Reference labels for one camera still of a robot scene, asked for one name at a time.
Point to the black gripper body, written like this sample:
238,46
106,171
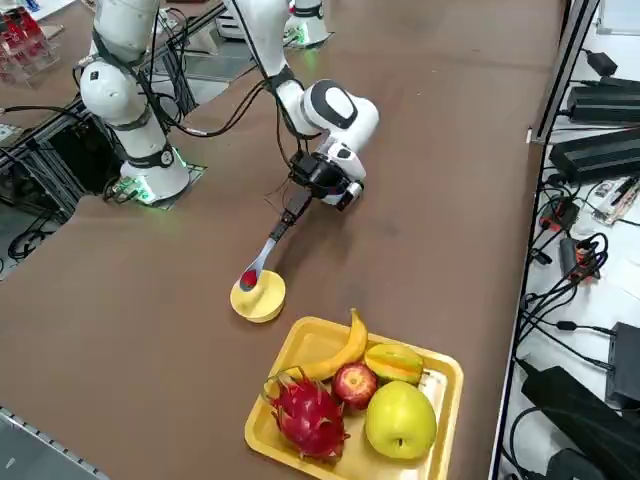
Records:
317,172

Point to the light blue spoon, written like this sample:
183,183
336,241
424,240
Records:
264,255

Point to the red strawberry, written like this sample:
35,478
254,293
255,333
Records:
249,277

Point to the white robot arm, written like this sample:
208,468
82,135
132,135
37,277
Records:
310,25
150,150

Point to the yellow bowl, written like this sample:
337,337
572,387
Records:
270,312

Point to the yellow plastic tray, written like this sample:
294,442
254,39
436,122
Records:
305,340

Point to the yellow banana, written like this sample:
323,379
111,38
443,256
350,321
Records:
345,352

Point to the white box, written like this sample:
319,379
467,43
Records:
225,30

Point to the yellow star fruit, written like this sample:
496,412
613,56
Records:
392,362

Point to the red apple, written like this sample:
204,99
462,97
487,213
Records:
355,385

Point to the pink dragon fruit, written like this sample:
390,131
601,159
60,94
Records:
307,415

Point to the large yellow-green apple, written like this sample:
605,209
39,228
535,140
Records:
400,420

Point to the orange and black plug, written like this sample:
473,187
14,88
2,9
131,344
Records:
560,215
580,262

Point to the long black power adapter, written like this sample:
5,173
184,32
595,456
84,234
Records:
605,105
595,155

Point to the small black inline adapter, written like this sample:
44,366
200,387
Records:
566,326

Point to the circuit board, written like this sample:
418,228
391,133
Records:
615,200

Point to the small black power adapter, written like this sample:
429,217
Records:
602,62

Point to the clear box with red items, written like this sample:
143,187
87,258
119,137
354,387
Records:
25,50

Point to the black box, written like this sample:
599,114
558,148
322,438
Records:
625,365

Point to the black round device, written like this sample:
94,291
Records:
570,465

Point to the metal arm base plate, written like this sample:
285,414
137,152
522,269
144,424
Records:
195,172

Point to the black metal frame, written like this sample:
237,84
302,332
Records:
85,145

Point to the silver table edge bracket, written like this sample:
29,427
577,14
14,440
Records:
537,137

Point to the aluminium camera pole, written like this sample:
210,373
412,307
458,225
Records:
561,75

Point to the grey aluminium rail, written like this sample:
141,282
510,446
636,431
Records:
30,445

